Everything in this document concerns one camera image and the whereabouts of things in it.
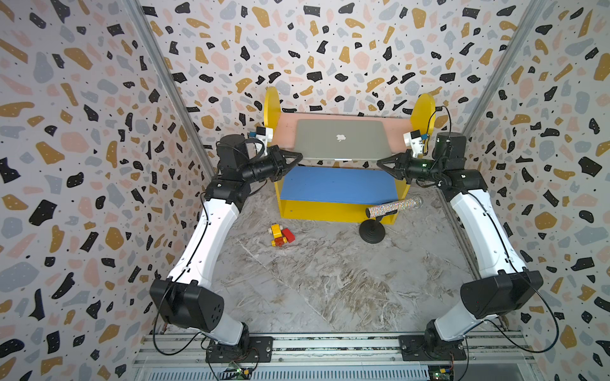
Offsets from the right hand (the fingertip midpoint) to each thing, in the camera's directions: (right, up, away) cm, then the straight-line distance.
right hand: (378, 164), depth 69 cm
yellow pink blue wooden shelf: (-9, -8, +28) cm, 30 cm away
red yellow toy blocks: (-33, -25, +26) cm, 49 cm away
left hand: (-21, +1, -4) cm, 22 cm away
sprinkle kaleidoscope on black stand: (+6, -24, +31) cm, 39 cm away
